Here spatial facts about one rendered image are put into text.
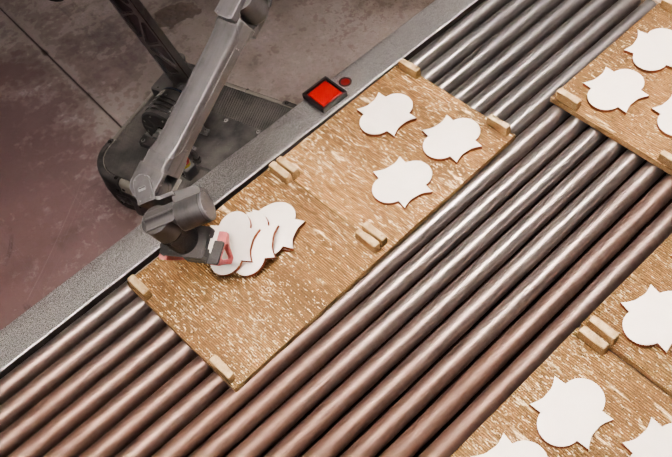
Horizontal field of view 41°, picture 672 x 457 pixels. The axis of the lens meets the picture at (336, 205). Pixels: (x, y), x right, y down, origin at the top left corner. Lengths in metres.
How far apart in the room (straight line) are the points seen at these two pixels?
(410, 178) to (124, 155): 1.39
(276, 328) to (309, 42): 2.02
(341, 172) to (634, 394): 0.76
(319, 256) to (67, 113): 1.98
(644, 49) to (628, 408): 0.89
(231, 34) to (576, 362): 0.87
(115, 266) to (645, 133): 1.17
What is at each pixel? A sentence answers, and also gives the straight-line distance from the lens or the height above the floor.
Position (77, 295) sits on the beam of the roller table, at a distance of 1.97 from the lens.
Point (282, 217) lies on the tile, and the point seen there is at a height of 0.96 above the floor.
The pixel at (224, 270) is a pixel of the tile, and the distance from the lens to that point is 1.85.
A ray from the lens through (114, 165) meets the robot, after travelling 3.08.
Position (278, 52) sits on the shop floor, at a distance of 3.62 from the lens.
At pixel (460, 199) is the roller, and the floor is 0.92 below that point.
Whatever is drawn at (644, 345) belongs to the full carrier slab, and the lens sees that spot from 1.76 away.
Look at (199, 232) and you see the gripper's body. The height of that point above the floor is 1.10.
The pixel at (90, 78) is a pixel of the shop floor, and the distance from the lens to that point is 3.76.
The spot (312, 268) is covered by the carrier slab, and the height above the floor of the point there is 0.94.
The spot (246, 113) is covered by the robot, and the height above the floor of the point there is 0.24.
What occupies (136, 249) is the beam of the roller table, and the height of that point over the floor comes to 0.92.
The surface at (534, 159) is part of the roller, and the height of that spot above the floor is 0.92.
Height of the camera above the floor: 2.48
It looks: 53 degrees down
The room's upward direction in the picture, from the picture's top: 11 degrees counter-clockwise
